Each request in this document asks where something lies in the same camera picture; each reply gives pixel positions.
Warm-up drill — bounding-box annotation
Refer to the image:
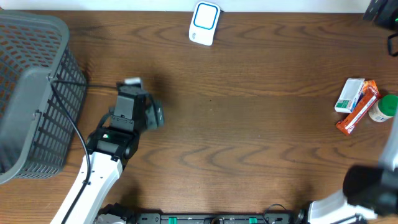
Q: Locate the white Panadol medicine box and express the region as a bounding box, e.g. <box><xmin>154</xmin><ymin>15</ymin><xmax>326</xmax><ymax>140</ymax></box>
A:
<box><xmin>334</xmin><ymin>78</ymin><xmax>365</xmax><ymax>113</ymax></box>

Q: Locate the orange snack packet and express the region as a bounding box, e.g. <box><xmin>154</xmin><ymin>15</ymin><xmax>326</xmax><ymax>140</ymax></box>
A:
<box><xmin>336</xmin><ymin>87</ymin><xmax>381</xmax><ymax>136</ymax></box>

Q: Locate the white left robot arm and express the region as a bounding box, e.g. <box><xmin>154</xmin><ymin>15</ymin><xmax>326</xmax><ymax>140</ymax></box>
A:
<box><xmin>52</xmin><ymin>93</ymin><xmax>164</xmax><ymax>223</ymax></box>

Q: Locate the green lid jar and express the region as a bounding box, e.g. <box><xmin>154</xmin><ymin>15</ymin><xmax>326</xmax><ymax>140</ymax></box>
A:
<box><xmin>368</xmin><ymin>95</ymin><xmax>397</xmax><ymax>123</ymax></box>

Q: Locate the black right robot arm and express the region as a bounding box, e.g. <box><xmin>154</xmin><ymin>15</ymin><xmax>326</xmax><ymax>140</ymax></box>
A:
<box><xmin>289</xmin><ymin>85</ymin><xmax>397</xmax><ymax>223</ymax></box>

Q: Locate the black camera cable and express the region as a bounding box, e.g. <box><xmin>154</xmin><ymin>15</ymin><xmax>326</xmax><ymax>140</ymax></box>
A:
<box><xmin>387</xmin><ymin>32</ymin><xmax>398</xmax><ymax>57</ymax></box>
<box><xmin>48</xmin><ymin>79</ymin><xmax>121</xmax><ymax>187</ymax></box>

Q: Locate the white barcode scanner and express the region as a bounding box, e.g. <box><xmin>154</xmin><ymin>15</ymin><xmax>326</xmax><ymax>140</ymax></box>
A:
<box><xmin>188</xmin><ymin>1</ymin><xmax>221</xmax><ymax>46</ymax></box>

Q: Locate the orange Kleenex tissue pack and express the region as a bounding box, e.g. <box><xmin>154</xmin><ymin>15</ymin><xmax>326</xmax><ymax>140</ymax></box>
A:
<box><xmin>363</xmin><ymin>80</ymin><xmax>379</xmax><ymax>93</ymax></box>

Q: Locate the grey plastic basket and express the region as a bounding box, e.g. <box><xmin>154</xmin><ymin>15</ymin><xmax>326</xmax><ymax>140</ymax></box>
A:
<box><xmin>1</xmin><ymin>10</ymin><xmax>86</xmax><ymax>184</ymax></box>

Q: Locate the black left camera cable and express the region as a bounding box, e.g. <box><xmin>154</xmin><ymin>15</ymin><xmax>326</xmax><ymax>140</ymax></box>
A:
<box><xmin>48</xmin><ymin>79</ymin><xmax>121</xmax><ymax>187</ymax></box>

